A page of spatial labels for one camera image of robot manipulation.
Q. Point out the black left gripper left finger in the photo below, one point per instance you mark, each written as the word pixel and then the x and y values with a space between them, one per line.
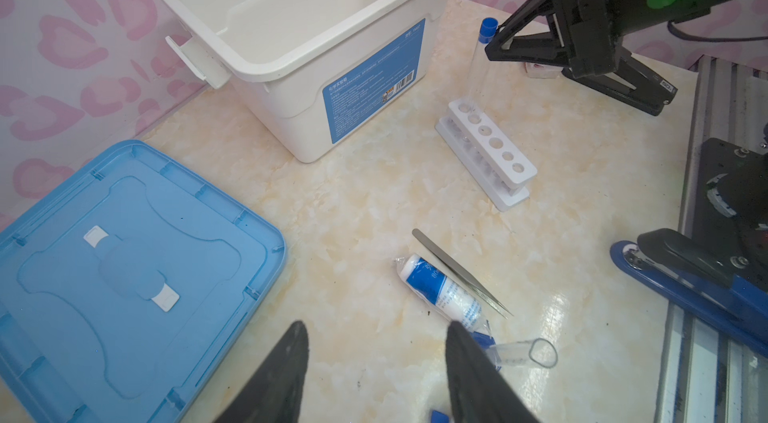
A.
pixel 274 391

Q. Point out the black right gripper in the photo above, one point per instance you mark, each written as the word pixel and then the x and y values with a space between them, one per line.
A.
pixel 576 34

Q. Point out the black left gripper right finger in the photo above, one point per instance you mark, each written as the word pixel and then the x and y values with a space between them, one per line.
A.
pixel 478 393

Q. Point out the blue base small vial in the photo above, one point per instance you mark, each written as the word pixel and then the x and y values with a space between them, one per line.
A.
pixel 538 352

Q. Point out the white blue wrapped roll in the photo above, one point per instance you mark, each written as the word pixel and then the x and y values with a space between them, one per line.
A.
pixel 442 292

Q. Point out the metal tweezers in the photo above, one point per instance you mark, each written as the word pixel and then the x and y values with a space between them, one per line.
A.
pixel 461 272

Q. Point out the white test tube rack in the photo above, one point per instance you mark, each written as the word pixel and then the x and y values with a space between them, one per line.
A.
pixel 498 166

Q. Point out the blue plastic box lid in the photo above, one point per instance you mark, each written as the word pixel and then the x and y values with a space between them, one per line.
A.
pixel 124 288

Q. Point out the white plastic storage box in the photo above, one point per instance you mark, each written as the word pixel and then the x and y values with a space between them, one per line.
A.
pixel 312 71

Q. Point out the blue black stapler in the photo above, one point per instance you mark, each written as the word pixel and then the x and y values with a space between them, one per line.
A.
pixel 694 279

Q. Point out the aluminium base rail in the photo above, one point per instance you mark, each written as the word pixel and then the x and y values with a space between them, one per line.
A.
pixel 707 376

